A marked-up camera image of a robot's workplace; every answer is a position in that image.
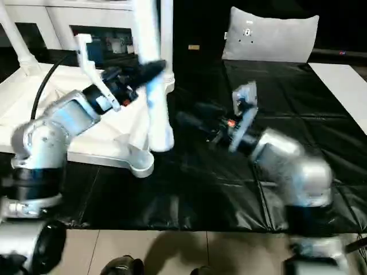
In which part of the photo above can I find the white plastic table leg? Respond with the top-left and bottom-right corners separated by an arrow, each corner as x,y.
132,0 -> 175,152
0,0 -> 41,77
159,0 -> 176,92

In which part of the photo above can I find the white plastic table top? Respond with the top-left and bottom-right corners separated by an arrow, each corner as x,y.
0,61 -> 175,179

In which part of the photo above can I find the black cabinet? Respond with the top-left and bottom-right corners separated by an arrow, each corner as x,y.
171,0 -> 233,62

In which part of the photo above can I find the grey cushion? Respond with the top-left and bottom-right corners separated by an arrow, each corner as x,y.
222,7 -> 320,62

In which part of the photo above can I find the white glass-door cabinet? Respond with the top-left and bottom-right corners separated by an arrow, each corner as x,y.
0,0 -> 173,55

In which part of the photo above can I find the white flat board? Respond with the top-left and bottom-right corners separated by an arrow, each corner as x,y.
309,62 -> 367,120

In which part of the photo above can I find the black low furniture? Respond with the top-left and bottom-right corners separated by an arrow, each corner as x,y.
312,47 -> 367,63

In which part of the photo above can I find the dark right robot foot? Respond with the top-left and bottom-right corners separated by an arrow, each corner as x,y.
190,265 -> 218,275

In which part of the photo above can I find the dark robot foot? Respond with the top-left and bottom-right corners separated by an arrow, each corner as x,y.
100,256 -> 144,275
190,265 -> 218,275

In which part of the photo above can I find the dark left robot foot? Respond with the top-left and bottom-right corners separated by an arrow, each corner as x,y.
100,256 -> 144,275

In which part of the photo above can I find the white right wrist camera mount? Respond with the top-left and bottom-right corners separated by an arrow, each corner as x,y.
228,81 -> 259,154

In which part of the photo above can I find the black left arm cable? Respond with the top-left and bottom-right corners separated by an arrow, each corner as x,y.
30,56 -> 78,120

